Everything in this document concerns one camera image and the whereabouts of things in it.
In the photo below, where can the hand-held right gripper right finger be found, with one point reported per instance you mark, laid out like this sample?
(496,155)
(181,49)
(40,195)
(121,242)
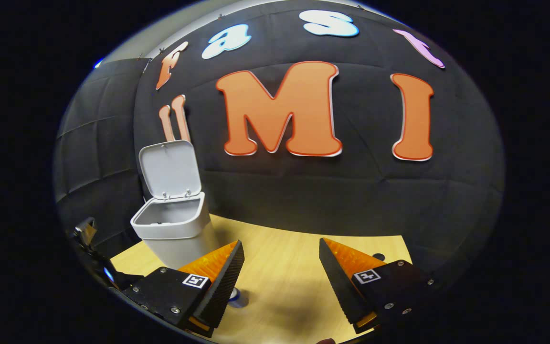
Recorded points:
(339,286)

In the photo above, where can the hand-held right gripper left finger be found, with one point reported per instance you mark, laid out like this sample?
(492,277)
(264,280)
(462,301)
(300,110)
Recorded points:
(222,286)

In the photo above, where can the blue pop can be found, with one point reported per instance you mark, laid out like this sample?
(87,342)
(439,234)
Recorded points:
(239,298)

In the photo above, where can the white desktop garbage bin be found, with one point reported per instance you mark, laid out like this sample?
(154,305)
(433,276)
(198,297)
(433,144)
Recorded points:
(174,224)

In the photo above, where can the wooden desktop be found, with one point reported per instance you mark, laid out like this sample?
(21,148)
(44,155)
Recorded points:
(284,267)

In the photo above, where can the black desk grommet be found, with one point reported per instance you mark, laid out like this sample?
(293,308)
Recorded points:
(378,256)

